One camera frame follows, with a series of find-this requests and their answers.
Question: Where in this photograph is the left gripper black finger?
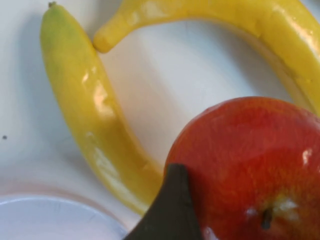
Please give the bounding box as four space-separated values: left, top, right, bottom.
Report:
123 163 203 240

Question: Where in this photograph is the red apple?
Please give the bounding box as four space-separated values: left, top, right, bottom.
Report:
163 96 320 240

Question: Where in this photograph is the yellow banana with short stem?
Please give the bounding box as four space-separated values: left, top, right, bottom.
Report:
39 1 165 216

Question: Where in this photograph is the yellow banana with long stem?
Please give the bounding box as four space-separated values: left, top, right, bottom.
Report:
92 0 320 116

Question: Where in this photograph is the pink round plate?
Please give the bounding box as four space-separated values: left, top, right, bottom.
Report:
0 186 133 240

